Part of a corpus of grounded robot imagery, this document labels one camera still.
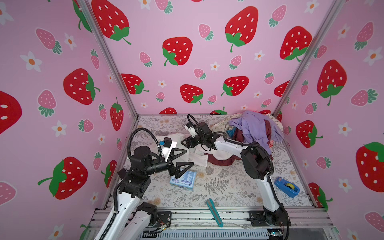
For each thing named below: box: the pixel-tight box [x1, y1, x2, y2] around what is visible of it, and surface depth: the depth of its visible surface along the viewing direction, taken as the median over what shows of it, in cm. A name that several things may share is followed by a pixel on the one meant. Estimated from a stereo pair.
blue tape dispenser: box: [274, 176, 300, 198], surface depth 83 cm
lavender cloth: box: [229, 110, 284, 154], surface depth 95 cm
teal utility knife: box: [206, 198, 224, 228], surface depth 77 cm
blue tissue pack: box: [169, 171, 197, 190], surface depth 83 cm
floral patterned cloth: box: [210, 113, 243, 133], surface depth 112 cm
